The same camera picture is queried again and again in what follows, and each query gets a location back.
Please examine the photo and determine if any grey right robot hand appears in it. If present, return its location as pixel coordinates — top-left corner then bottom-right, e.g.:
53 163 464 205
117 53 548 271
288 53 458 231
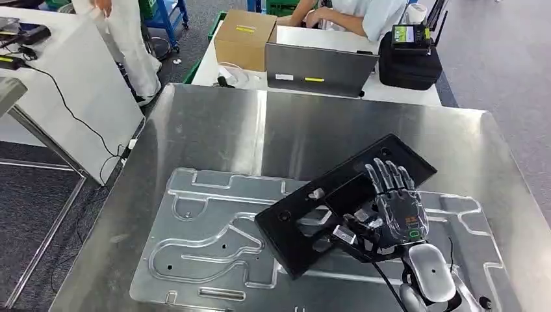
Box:
332 158 430 261

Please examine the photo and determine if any black plastic plate frame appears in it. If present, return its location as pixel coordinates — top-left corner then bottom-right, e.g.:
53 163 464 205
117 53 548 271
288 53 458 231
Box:
253 133 439 281

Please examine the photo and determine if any steel work table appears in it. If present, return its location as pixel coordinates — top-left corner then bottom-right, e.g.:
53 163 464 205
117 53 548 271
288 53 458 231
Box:
49 83 551 312

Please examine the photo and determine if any white desk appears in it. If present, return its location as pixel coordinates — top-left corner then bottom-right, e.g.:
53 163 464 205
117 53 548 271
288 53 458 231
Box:
191 21 442 107

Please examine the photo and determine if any black bag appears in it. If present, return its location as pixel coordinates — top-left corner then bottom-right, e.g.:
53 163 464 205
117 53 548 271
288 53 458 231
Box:
378 31 443 92

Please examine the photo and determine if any grey laptop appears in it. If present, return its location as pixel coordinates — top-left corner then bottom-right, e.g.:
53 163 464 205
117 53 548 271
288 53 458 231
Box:
264 42 380 99

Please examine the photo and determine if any handheld terminal with screen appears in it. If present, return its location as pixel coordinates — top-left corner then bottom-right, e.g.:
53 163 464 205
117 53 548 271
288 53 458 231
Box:
391 23 433 49

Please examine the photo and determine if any clear acrylic jig plate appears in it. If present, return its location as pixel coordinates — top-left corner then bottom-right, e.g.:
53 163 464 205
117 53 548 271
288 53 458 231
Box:
129 166 524 312

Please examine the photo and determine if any seated person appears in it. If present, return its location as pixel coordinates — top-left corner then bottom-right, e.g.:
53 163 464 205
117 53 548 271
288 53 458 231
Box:
276 0 408 43

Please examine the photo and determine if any white paper roll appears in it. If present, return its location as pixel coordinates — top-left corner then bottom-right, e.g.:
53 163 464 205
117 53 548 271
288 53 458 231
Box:
406 2 428 25

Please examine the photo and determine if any clear plastic bag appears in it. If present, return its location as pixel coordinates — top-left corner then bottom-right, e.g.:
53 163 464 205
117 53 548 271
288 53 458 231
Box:
216 61 251 90

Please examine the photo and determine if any brown cardboard box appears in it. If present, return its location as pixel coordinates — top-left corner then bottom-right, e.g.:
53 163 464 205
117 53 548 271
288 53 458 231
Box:
214 9 279 73

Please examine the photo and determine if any green crate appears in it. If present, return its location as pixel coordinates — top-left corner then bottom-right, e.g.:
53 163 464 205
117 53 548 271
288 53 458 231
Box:
266 0 303 17

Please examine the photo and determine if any blue trolley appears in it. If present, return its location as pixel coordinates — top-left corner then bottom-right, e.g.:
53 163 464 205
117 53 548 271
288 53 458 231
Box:
142 0 190 55

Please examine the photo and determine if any standing person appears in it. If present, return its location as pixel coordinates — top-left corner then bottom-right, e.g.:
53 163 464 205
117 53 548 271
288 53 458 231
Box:
71 0 162 107

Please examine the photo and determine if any grey metal table leg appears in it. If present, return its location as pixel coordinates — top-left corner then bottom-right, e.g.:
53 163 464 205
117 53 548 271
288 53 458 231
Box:
0 77 92 180

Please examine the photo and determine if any black handheld device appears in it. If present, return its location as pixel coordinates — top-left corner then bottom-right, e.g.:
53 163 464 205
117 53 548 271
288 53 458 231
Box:
20 25 53 47

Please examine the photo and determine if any black power adapter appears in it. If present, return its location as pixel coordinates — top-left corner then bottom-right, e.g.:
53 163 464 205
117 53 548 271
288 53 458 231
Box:
0 55 27 72

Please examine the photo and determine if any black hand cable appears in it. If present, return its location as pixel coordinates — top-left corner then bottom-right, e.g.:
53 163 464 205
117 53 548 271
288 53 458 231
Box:
340 240 410 312

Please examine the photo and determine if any white table with cables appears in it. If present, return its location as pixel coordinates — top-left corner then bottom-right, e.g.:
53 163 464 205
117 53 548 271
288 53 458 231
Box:
0 6 146 187

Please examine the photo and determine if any thin black power cable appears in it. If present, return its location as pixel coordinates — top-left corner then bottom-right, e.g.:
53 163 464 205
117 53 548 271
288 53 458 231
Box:
19 60 131 187

